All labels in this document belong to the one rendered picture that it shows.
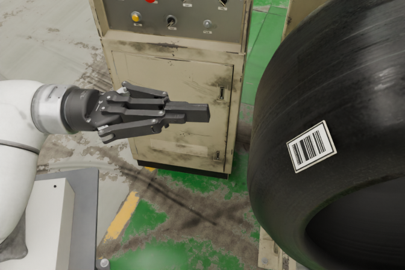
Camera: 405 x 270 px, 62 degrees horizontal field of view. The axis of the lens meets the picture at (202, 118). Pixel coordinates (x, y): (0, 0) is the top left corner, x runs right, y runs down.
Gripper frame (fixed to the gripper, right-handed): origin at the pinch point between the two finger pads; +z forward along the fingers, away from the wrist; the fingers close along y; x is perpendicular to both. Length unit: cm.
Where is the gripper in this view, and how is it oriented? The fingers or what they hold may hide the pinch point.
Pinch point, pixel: (187, 113)
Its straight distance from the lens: 54.9
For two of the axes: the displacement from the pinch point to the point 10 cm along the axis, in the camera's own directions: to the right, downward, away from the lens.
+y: 1.8, -7.5, 6.4
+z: 9.7, 0.3, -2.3
